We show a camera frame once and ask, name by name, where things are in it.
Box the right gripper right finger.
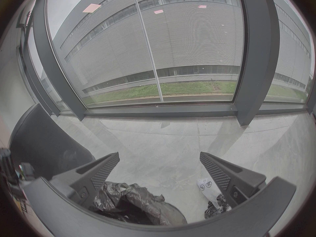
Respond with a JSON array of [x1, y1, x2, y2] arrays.
[[199, 152, 267, 209]]

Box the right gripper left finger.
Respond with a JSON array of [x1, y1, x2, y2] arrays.
[[49, 152, 120, 209]]

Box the crumpled black plastic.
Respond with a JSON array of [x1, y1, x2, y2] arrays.
[[204, 194, 232, 219]]

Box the black plastic bag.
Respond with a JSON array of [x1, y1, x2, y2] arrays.
[[89, 182, 171, 226]]

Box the crumpled white printed paper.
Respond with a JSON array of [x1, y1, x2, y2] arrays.
[[197, 178, 226, 208]]

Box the dark grey round chair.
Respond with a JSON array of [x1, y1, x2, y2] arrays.
[[9, 103, 96, 182]]

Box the window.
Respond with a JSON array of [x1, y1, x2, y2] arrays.
[[16, 0, 316, 127]]

